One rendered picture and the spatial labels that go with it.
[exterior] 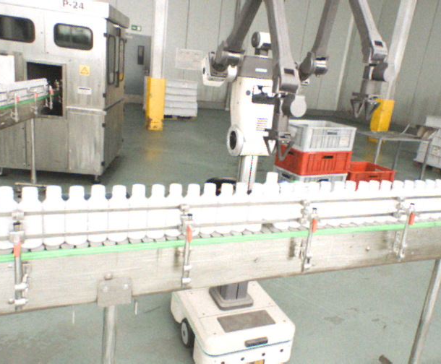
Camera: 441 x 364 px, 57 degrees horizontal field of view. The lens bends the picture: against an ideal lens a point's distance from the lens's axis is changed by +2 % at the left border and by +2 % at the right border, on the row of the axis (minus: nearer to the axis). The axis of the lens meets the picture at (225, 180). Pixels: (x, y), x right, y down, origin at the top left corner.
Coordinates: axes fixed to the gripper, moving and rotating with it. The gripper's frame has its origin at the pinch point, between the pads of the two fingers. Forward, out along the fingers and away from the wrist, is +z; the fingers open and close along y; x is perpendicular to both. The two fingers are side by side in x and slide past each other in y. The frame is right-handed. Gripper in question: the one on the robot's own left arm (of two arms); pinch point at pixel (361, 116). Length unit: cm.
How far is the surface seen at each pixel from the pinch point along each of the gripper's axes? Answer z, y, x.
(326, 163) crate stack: 63, 161, -117
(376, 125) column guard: 97, 678, -673
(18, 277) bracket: 43, -26, 125
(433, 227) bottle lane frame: 43, -20, -31
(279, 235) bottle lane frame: 41, -20, 45
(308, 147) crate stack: 47, 157, -91
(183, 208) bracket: 28, -20, 81
